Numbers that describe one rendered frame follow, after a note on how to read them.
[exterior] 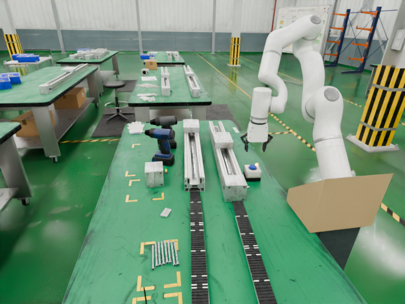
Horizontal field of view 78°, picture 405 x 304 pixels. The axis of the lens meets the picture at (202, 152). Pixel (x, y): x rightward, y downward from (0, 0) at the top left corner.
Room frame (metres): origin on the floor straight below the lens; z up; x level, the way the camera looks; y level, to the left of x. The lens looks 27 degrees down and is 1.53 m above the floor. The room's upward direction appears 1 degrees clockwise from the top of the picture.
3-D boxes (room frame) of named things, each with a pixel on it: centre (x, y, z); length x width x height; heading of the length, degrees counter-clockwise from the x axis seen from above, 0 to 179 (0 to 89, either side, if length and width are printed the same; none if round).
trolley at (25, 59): (5.17, 3.39, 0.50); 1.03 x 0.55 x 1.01; 14
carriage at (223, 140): (1.46, -0.12, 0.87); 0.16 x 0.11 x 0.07; 4
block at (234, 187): (1.01, -0.17, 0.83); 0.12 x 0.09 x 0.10; 94
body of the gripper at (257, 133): (1.19, -0.27, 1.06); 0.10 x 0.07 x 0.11; 95
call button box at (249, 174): (1.19, -0.27, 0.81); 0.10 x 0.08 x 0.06; 94
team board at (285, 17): (6.61, -2.22, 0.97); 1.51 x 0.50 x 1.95; 29
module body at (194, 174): (1.44, 0.07, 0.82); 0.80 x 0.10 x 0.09; 4
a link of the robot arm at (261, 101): (1.18, -0.28, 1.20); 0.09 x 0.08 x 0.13; 69
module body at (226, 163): (1.46, -0.12, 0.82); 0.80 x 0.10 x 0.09; 4
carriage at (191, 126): (1.69, 0.08, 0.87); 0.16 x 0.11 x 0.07; 4
